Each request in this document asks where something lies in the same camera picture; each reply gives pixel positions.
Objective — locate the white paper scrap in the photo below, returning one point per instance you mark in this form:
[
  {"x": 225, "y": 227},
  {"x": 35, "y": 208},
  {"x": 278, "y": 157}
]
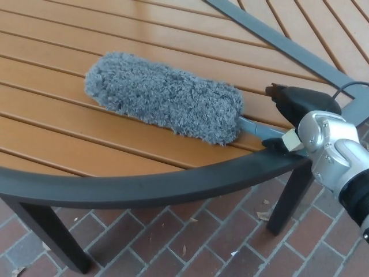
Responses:
[{"x": 234, "y": 254}]

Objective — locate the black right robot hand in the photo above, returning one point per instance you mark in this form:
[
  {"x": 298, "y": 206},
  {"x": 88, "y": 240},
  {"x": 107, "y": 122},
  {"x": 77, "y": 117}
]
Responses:
[{"x": 308, "y": 104}]

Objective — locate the grey fluffy microfiber duster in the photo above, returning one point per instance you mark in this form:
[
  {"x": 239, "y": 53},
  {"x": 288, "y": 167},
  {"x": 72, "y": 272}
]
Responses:
[{"x": 164, "y": 95}]

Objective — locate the beige foam block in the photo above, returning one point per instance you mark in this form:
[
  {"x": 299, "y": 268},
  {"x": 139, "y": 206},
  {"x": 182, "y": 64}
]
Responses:
[{"x": 293, "y": 140}]

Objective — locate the wooden slat patio table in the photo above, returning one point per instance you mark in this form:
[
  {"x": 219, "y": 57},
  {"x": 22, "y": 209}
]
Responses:
[{"x": 144, "y": 184}]

